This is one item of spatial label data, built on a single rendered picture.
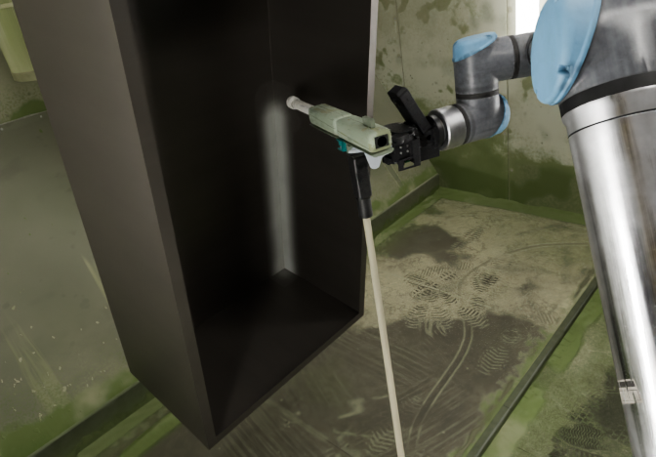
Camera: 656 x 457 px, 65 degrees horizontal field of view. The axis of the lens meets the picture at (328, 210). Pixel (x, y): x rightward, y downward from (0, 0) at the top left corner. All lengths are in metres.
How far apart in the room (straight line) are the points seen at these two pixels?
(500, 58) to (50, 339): 1.73
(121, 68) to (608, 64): 0.62
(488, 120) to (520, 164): 1.86
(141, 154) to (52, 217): 1.40
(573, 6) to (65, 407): 1.95
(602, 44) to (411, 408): 1.54
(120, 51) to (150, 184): 0.21
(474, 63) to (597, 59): 0.59
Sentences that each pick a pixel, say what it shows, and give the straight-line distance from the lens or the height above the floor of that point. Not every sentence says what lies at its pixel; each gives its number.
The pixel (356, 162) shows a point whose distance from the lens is 1.04.
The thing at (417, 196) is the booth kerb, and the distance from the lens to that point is 3.14.
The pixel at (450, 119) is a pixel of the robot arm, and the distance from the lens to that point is 1.12.
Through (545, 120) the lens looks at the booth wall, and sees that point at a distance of 2.88.
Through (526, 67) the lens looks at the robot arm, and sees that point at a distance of 1.18.
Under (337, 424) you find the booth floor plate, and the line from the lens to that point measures 1.92.
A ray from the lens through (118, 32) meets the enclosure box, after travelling 0.80.
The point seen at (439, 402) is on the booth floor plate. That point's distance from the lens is 1.94.
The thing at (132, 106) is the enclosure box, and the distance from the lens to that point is 0.83.
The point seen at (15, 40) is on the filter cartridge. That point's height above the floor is 1.39.
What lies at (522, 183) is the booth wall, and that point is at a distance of 3.06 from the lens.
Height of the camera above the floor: 1.46
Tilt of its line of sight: 25 degrees down
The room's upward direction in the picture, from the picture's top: 10 degrees counter-clockwise
